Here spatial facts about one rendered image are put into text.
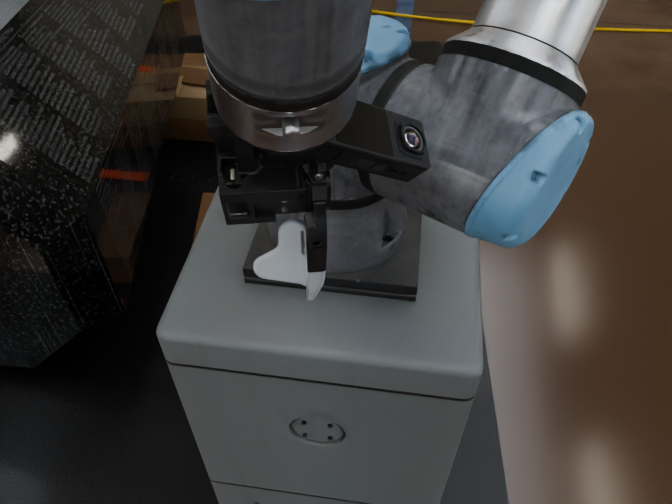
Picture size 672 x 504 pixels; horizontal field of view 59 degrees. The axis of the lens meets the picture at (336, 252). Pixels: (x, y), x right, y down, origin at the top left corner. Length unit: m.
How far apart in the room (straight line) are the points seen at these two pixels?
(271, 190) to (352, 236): 0.31
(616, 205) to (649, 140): 0.48
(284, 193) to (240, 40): 0.16
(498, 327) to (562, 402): 0.28
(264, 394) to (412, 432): 0.20
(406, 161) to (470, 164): 0.12
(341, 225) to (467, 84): 0.24
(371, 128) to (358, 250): 0.31
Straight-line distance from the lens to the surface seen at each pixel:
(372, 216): 0.72
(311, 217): 0.45
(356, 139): 0.42
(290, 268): 0.50
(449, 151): 0.57
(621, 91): 3.06
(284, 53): 0.29
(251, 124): 0.35
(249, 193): 0.43
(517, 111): 0.57
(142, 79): 1.78
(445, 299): 0.77
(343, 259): 0.73
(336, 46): 0.30
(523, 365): 1.79
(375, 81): 0.62
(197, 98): 2.38
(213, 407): 0.87
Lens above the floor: 1.43
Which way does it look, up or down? 46 degrees down
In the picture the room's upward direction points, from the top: straight up
